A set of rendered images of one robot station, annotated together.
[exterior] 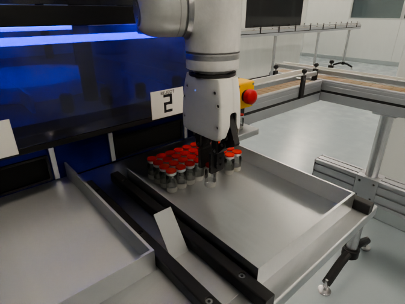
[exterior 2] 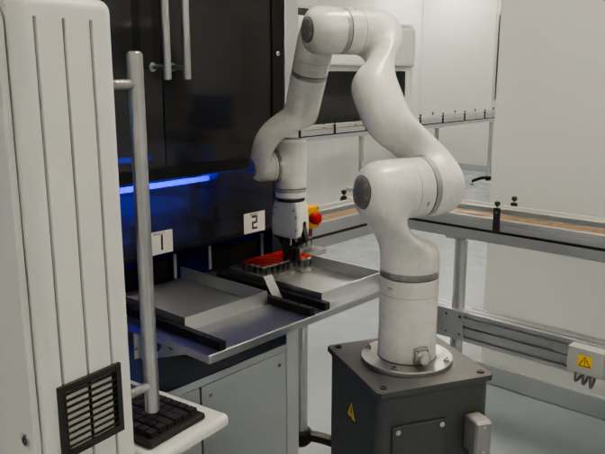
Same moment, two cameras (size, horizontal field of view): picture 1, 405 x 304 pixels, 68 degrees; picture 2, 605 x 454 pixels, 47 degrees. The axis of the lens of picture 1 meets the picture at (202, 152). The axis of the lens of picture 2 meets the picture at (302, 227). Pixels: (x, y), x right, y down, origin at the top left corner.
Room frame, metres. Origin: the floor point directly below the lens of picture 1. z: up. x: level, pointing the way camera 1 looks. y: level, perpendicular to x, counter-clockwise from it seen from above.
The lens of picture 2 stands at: (-1.36, 0.18, 1.45)
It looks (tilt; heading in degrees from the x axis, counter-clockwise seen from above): 13 degrees down; 353
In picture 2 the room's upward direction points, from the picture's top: straight up
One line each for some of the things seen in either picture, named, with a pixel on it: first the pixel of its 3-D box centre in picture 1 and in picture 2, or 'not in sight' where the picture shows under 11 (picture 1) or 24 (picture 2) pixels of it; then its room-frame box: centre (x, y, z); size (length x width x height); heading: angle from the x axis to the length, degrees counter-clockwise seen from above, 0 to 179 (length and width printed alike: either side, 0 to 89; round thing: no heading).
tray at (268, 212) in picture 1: (232, 187); (305, 275); (0.49, -0.06, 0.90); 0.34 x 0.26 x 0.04; 41
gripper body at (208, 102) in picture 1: (211, 99); (291, 215); (0.49, -0.02, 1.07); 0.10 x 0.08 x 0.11; 40
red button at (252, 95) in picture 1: (248, 96); (314, 218); (0.79, -0.12, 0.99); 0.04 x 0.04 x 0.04; 41
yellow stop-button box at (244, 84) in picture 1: (236, 93); (303, 216); (0.82, -0.09, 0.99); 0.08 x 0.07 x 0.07; 41
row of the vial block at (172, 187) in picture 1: (202, 167); (283, 267); (0.55, 0.00, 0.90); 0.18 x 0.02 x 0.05; 131
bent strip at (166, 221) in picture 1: (192, 251); (287, 292); (0.31, 0.01, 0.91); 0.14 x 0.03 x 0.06; 41
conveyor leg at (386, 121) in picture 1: (366, 192); (456, 329); (1.15, -0.74, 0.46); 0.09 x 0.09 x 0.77; 41
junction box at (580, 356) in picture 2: not in sight; (587, 359); (0.71, -1.04, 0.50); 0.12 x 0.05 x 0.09; 41
